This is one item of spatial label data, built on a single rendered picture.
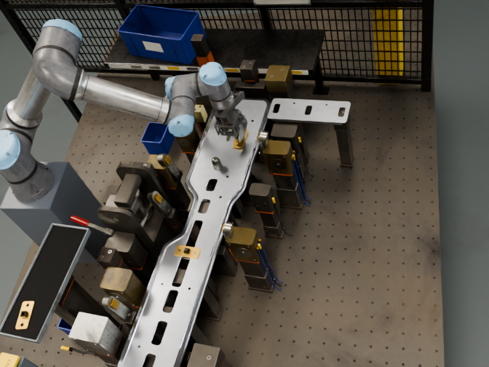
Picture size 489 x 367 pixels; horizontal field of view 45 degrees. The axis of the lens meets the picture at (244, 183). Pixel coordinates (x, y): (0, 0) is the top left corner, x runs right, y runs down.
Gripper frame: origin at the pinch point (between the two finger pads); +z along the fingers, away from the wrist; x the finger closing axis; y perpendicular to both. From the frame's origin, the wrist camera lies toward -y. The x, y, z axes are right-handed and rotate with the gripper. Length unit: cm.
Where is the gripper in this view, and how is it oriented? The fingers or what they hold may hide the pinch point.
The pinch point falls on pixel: (239, 135)
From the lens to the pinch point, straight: 211.9
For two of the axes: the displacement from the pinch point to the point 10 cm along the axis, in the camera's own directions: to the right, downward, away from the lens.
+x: 9.4, 0.9, -3.3
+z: 2.3, 5.5, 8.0
